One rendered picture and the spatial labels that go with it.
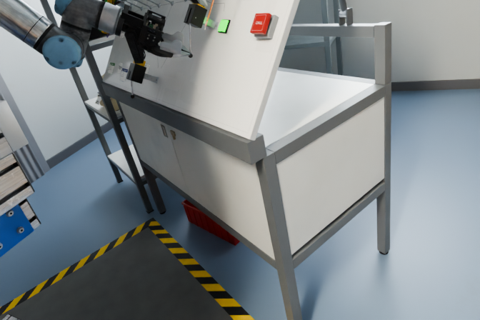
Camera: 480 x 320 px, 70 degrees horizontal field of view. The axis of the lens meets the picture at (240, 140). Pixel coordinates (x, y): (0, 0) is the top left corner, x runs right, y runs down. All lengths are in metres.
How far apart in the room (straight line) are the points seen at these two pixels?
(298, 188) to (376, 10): 2.39
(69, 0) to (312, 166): 0.79
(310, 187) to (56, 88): 2.81
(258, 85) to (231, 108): 0.11
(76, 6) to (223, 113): 0.46
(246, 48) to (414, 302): 1.15
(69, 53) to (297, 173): 0.66
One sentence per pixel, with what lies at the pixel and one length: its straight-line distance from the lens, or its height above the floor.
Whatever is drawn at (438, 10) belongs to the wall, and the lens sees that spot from 3.23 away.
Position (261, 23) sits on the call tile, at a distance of 0.88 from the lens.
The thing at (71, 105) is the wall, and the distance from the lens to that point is 3.58.
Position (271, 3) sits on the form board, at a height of 1.15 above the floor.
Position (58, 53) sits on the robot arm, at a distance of 0.89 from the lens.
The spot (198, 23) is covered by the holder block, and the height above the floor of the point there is 1.12.
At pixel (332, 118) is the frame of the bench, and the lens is 1.06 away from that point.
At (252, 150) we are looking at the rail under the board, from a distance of 0.85.
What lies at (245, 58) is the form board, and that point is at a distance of 0.93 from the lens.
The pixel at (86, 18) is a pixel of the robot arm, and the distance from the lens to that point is 1.02.
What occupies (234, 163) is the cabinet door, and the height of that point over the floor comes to 0.73.
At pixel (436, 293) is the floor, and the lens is 1.63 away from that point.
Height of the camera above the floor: 1.25
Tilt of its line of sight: 26 degrees down
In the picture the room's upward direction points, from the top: 12 degrees counter-clockwise
